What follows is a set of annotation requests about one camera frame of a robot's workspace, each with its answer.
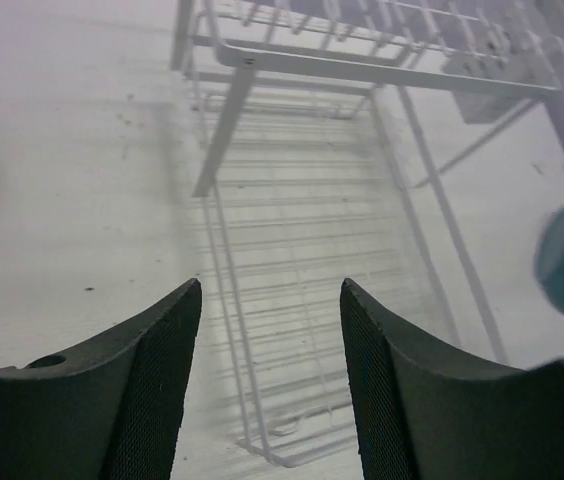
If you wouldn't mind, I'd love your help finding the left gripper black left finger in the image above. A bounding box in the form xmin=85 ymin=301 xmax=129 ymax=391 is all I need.
xmin=0 ymin=279 xmax=202 ymax=479

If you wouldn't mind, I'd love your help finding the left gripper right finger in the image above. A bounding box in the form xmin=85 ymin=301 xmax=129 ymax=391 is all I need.
xmin=340 ymin=279 xmax=564 ymax=479

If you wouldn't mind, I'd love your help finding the grey cutlery holder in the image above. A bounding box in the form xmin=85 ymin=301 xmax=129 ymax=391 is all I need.
xmin=443 ymin=25 xmax=536 ymax=124

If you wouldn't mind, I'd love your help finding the white wire dish rack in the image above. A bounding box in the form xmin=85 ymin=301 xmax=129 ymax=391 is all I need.
xmin=169 ymin=1 xmax=564 ymax=479

